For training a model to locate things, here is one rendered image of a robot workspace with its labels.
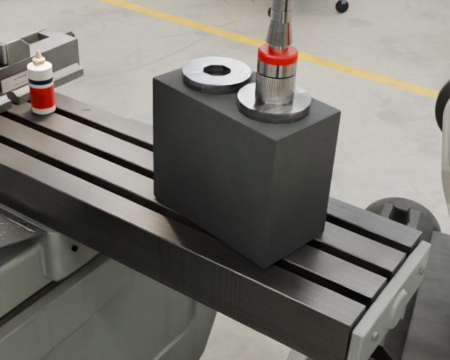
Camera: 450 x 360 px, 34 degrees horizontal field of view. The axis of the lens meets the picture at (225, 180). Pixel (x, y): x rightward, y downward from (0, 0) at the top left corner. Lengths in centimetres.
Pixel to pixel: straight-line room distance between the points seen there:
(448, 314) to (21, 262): 82
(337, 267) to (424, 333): 53
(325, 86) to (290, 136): 285
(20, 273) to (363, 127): 239
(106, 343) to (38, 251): 33
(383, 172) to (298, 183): 213
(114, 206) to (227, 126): 24
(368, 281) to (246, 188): 19
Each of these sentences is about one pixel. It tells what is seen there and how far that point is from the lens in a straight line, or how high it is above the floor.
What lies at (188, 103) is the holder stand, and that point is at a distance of 91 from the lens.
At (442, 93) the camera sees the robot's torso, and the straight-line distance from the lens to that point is 124.
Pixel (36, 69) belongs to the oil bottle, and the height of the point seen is 103.
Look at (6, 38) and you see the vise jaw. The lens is 131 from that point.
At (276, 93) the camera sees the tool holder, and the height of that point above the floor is 116.
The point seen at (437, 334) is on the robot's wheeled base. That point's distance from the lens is 145.
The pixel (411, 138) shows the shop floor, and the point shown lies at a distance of 331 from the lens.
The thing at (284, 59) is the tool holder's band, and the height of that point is 120.
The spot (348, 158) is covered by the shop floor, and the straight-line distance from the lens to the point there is 308.
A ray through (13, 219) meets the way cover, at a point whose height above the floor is 87.
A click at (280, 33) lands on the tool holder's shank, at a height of 123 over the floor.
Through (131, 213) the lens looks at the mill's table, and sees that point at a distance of 102.
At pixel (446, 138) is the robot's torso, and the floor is 96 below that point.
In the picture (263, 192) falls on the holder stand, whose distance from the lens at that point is 86.
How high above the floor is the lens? 153
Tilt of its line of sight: 32 degrees down
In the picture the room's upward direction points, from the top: 3 degrees clockwise
